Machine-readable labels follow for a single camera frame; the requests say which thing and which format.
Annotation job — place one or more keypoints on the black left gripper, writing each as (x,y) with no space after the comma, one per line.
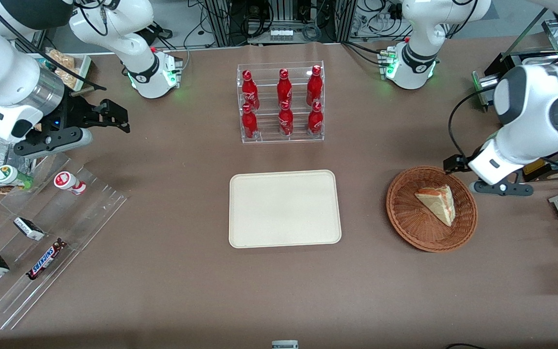
(454,163)

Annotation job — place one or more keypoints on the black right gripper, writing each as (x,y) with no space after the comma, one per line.
(76,113)

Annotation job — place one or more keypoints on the triangular sandwich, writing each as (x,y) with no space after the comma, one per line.
(439,203)

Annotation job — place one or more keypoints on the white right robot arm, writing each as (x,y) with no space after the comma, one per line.
(7,72)

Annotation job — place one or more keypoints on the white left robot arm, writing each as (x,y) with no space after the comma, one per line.
(526,97)

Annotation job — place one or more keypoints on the white tray with bread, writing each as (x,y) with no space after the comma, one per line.
(84,65)

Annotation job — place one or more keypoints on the brown wicker basket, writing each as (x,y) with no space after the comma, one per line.
(410,218)

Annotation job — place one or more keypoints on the cream plastic tray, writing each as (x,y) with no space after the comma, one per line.
(284,208)

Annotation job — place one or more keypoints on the brown bread pieces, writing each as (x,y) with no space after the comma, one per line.
(63,60)

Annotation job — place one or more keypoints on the red capped yogurt bottle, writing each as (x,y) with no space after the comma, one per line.
(66,180)

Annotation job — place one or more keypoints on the clear acrylic stepped display stand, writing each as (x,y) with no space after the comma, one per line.
(90,208)

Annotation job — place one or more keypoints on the black food warmer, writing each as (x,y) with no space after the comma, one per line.
(499,65)

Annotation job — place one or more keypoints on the silver foil packet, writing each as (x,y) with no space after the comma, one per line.
(3,155)

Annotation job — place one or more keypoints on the green capped yogurt bottle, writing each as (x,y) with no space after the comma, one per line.
(7,174)

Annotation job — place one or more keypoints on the clear plastic pan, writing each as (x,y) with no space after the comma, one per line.
(538,60)

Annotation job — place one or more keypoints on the red cola bottle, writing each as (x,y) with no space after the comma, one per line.
(314,85)
(284,87)
(286,121)
(315,120)
(249,89)
(249,123)

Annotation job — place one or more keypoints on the clear acrylic bottle rack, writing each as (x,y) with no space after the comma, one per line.
(268,97)

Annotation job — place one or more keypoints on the snickers chocolate bar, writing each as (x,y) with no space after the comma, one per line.
(44,261)

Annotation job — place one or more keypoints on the white power strip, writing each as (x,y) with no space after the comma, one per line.
(281,33)

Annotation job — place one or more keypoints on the grey white device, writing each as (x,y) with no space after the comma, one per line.
(285,344)

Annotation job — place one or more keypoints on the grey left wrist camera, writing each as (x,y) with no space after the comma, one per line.
(502,188)

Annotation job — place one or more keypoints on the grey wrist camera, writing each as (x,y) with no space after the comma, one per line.
(58,140)
(502,188)

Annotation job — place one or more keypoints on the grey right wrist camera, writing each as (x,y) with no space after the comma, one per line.
(58,140)

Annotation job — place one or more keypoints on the aluminium frame equipment rack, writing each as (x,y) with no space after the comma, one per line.
(216,19)

